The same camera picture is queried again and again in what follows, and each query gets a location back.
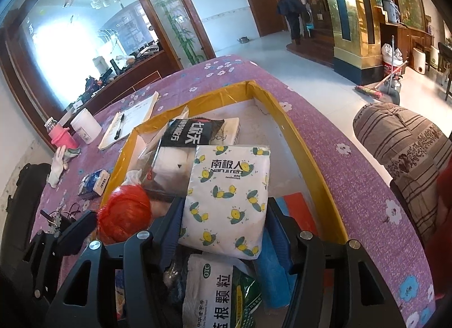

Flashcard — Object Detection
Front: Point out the white notebook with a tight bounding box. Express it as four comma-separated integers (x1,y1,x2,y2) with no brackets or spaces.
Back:
98,91,159,151

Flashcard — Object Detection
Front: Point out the white glove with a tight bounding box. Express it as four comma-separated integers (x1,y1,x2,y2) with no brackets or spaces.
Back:
47,145,69,188

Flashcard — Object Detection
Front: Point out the white appliance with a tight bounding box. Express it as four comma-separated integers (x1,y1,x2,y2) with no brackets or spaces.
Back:
413,47,429,75

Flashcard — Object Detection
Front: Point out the blue orange cloth pack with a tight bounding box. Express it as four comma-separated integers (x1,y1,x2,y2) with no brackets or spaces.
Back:
254,233,297,309

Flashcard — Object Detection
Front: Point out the black bag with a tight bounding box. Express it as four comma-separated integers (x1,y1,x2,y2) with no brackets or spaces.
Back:
0,163,52,244

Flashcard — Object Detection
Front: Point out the white cloth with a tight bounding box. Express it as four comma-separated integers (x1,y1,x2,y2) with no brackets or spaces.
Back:
122,169,144,187

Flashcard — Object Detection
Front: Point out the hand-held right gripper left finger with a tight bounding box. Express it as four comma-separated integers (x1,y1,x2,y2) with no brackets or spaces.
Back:
44,197,186,328

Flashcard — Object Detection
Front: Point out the wooden door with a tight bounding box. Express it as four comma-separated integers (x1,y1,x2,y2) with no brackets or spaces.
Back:
236,0,288,37

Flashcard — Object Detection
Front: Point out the striped sofa cushion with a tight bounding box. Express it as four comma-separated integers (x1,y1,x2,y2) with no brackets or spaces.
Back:
353,102,452,244

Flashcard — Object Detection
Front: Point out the blue white tissue packet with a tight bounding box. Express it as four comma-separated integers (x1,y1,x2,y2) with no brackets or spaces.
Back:
78,169,110,197

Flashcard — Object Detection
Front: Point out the wooden staircase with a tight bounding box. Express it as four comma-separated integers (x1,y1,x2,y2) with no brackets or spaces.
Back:
286,0,336,67

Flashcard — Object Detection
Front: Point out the lemon print tissue pack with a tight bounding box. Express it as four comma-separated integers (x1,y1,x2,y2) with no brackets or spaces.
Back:
177,145,272,261

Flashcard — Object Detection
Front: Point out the white plastic jar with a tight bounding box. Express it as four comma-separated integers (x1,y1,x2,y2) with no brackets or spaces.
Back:
71,108,103,145

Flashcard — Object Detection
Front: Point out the yellow cardboard box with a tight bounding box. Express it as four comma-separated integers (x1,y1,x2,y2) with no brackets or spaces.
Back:
99,80,348,328

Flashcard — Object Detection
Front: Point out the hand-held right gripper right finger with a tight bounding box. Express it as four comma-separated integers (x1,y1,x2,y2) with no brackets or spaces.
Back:
266,197,403,328

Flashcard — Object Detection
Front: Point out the wooden glass partition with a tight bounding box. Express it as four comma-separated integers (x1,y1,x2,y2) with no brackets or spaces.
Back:
0,0,216,154

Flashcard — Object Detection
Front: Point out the purple floral tablecloth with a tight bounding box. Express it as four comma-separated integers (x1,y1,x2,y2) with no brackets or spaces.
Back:
30,54,436,328

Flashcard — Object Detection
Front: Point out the pink bottle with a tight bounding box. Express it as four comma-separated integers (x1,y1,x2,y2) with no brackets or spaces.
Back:
44,117,79,152

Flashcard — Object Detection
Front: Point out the black pen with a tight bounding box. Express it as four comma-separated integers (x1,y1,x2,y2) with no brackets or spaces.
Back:
114,113,125,140

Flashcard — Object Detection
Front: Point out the red plastic bag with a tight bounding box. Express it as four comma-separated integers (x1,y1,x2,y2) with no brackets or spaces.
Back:
97,185,152,244

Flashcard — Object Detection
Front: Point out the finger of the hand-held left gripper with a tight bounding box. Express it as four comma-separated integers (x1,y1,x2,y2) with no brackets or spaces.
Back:
55,210,99,258

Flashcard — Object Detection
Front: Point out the green white medicine sachet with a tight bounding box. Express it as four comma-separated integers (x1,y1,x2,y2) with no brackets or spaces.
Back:
182,254,264,328

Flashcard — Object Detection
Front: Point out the wooden cabinet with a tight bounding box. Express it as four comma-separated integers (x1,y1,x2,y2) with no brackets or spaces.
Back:
379,5,435,67

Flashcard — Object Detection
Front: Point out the metal kettle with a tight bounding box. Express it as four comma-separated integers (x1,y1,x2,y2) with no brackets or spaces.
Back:
383,0,401,23

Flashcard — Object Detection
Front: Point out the golden column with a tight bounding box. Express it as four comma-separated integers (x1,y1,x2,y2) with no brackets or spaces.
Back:
316,0,385,80

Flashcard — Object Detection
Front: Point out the clear bag with red label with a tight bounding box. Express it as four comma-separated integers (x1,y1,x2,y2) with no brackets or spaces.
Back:
136,106,189,182

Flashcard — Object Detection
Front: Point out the white sack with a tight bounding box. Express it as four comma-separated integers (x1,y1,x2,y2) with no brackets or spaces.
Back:
381,44,403,67

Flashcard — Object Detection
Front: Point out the broom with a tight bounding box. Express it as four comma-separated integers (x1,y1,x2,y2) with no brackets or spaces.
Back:
355,62,410,101

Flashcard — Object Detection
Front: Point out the black crab-print packet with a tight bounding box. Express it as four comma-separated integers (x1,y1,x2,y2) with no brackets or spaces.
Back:
150,118,226,194

